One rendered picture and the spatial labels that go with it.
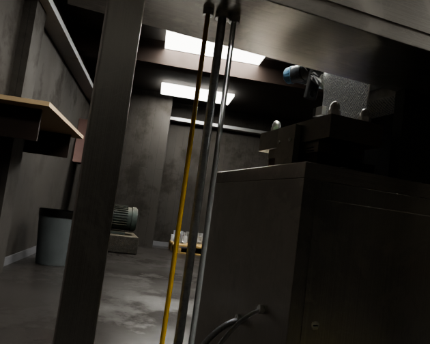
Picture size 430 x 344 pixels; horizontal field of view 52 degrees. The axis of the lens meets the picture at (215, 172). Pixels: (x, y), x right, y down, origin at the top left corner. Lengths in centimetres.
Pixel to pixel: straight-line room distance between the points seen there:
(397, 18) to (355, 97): 45
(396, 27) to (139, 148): 706
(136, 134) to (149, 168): 66
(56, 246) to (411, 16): 425
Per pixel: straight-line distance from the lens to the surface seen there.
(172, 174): 841
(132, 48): 77
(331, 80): 154
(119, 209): 673
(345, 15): 93
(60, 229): 478
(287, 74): 200
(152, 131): 791
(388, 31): 98
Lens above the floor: 75
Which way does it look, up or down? 5 degrees up
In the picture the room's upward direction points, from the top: 7 degrees clockwise
